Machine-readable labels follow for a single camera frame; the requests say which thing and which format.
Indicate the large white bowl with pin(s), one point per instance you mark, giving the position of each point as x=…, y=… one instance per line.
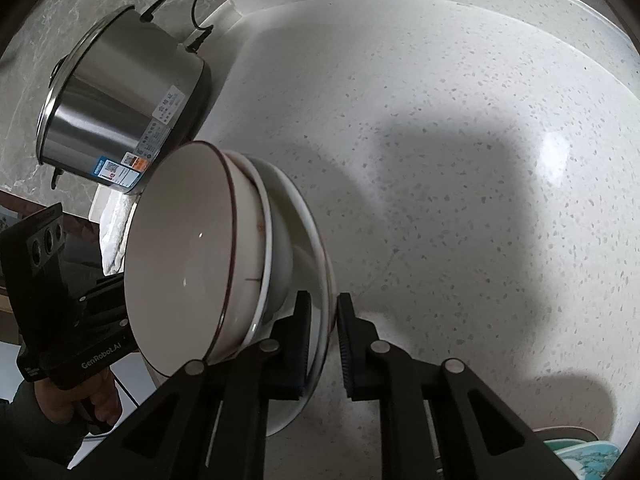
x=282, y=262

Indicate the white plate with gold rim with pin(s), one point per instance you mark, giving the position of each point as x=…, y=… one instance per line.
x=312, y=271

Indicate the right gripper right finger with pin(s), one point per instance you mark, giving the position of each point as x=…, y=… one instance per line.
x=376, y=370

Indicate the person's left forearm grey sleeve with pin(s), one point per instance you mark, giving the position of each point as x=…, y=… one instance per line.
x=33, y=447

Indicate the person's left hand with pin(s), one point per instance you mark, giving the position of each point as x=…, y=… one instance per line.
x=100, y=390

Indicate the stainless steel rice cooker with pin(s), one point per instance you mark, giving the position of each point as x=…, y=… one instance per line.
x=126, y=96

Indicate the white bowl with red pattern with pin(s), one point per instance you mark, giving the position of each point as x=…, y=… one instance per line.
x=178, y=257

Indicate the teal floral plate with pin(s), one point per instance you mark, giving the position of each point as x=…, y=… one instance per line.
x=567, y=432
x=588, y=460

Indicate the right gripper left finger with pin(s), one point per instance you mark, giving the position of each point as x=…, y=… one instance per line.
x=272, y=369

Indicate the small white bowl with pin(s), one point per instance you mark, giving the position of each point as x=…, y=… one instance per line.
x=252, y=255

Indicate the white folded cloth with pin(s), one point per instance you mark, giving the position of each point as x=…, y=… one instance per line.
x=113, y=212

